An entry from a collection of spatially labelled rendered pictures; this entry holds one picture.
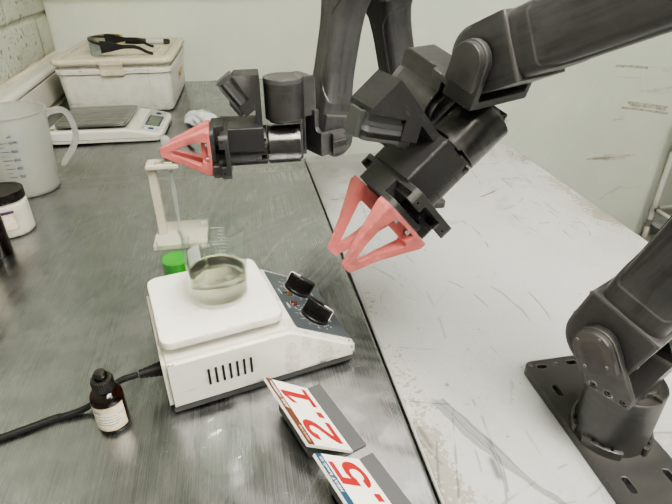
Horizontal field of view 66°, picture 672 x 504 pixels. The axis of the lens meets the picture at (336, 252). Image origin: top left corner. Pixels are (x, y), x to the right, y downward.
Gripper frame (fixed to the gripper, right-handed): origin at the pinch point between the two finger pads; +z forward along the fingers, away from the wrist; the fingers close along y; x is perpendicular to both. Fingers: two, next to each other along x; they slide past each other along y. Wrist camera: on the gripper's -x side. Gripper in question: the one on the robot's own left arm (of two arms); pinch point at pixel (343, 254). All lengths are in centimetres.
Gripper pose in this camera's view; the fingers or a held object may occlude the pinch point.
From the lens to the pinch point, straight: 51.8
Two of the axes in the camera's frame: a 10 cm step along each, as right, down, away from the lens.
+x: 5.9, 5.3, 6.1
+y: 3.9, 4.8, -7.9
